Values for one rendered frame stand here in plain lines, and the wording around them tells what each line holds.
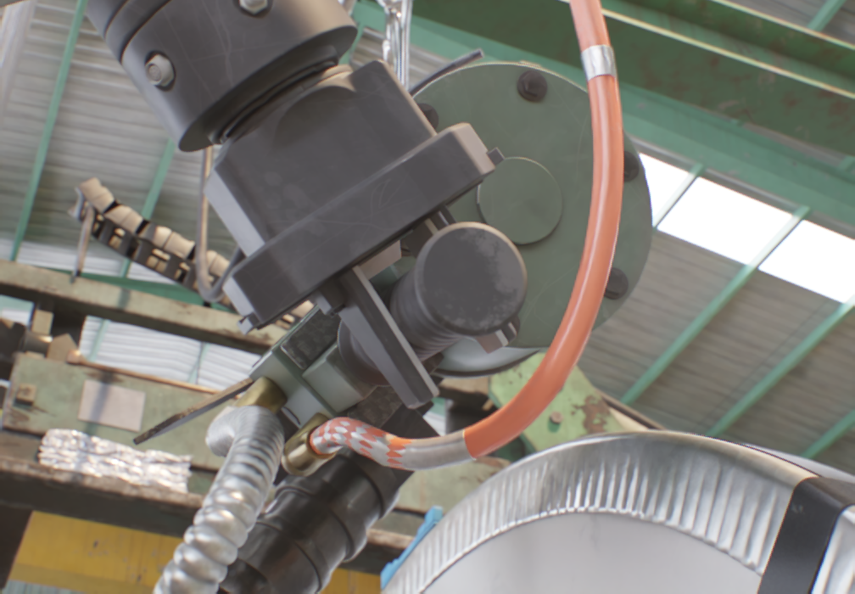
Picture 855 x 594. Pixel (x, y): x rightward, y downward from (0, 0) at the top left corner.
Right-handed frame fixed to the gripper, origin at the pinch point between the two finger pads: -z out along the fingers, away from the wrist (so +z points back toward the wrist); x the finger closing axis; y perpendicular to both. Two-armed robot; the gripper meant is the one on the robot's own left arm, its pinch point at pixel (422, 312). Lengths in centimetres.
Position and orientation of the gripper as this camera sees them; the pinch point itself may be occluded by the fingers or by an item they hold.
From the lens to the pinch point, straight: 54.6
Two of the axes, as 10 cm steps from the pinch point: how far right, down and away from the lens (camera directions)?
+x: 7.7, -5.2, 3.6
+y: -2.8, 2.2, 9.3
